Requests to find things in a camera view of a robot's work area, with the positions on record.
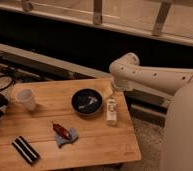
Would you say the white plastic cup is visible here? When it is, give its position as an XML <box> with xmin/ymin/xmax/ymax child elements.
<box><xmin>16</xmin><ymin>89</ymin><xmax>36</xmax><ymax>111</ymax></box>

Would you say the black striped rectangular block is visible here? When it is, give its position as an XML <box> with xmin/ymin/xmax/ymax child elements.
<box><xmin>12</xmin><ymin>136</ymin><xmax>40</xmax><ymax>165</ymax></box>

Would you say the clear bottle with label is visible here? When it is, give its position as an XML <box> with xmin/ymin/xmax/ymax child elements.
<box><xmin>106</xmin><ymin>98</ymin><xmax>117</xmax><ymax>126</ymax></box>

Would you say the red chili pepper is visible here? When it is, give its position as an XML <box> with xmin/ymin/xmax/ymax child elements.
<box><xmin>53</xmin><ymin>124</ymin><xmax>71</xmax><ymax>140</ymax></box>

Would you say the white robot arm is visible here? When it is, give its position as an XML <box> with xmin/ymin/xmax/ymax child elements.
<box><xmin>109</xmin><ymin>53</ymin><xmax>193</xmax><ymax>171</ymax></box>

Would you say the dark round bowl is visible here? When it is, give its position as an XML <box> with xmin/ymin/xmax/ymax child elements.
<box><xmin>71</xmin><ymin>89</ymin><xmax>103</xmax><ymax>116</ymax></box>

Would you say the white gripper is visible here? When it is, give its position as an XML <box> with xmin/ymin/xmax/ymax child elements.
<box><xmin>103</xmin><ymin>78</ymin><xmax>133</xmax><ymax>98</ymax></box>

